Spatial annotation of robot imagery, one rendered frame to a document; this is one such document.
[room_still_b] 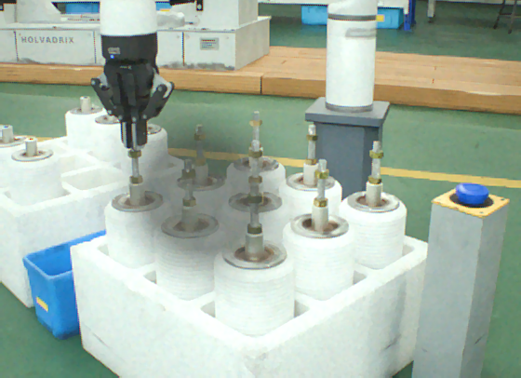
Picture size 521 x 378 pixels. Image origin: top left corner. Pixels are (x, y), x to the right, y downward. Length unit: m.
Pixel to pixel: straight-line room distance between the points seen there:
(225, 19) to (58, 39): 0.83
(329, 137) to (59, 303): 0.57
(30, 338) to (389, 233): 0.60
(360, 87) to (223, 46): 1.69
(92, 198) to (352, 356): 0.56
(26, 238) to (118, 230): 0.28
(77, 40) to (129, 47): 2.35
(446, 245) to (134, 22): 0.47
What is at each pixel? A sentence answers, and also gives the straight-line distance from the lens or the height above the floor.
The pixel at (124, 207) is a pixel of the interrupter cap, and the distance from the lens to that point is 0.93.
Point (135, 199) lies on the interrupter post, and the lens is 0.94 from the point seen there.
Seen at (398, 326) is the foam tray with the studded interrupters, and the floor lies 0.09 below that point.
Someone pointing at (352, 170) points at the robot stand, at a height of 0.19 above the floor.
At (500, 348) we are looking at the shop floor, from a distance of 1.12.
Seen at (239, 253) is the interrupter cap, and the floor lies 0.25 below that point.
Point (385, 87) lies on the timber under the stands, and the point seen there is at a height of 0.06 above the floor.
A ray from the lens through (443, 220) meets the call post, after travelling 0.79.
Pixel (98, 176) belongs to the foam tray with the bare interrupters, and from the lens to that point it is 1.35.
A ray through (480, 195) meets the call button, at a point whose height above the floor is 0.33.
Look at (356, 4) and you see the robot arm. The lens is 1.21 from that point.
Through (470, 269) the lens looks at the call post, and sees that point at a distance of 0.80.
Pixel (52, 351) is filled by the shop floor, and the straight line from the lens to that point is 1.09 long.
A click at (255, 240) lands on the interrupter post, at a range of 0.76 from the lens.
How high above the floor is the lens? 0.59
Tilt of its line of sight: 20 degrees down
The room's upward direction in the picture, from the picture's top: straight up
